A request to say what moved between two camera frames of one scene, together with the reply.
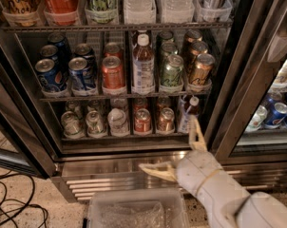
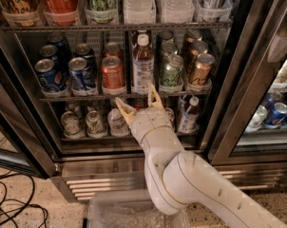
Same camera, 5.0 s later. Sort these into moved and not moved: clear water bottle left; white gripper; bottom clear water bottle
Moved: white gripper
Not moved: bottom clear water bottle; clear water bottle left
